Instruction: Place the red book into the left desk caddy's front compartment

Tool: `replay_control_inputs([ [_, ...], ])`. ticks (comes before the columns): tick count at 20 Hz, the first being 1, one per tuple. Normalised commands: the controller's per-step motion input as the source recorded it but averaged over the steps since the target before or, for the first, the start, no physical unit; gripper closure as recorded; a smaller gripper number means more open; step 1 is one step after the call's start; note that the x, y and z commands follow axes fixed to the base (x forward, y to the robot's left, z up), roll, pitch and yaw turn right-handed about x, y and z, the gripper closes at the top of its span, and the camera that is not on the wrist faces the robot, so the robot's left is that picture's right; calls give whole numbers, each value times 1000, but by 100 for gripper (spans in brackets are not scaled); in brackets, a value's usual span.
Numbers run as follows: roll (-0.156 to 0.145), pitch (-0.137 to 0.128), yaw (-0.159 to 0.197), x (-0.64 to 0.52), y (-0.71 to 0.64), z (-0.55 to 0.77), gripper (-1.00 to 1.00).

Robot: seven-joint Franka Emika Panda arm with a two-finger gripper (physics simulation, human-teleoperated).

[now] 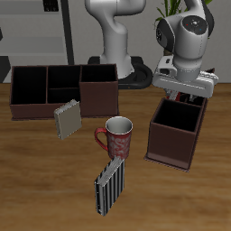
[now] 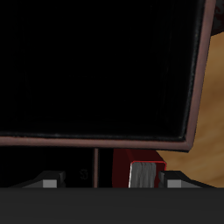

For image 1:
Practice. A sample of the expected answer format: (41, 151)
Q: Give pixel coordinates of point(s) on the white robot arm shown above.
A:
(115, 39)

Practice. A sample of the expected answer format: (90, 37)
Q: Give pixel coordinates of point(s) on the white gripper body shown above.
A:
(168, 80)

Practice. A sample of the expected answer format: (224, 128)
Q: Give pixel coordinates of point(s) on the green pot plant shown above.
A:
(170, 9)

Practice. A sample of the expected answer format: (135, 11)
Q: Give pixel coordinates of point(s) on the flat black base plate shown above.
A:
(141, 78)

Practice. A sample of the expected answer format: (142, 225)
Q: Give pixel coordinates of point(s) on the beige book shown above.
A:
(68, 120)

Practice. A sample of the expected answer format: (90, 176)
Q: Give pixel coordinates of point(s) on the black white striped book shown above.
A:
(111, 188)

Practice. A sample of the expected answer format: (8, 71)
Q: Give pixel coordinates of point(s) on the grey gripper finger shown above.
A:
(171, 94)
(193, 99)

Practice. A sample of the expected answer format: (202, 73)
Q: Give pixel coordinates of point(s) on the red patterned mug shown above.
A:
(120, 144)

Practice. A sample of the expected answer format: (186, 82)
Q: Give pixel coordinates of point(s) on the dark brown desk caddy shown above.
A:
(97, 96)
(171, 141)

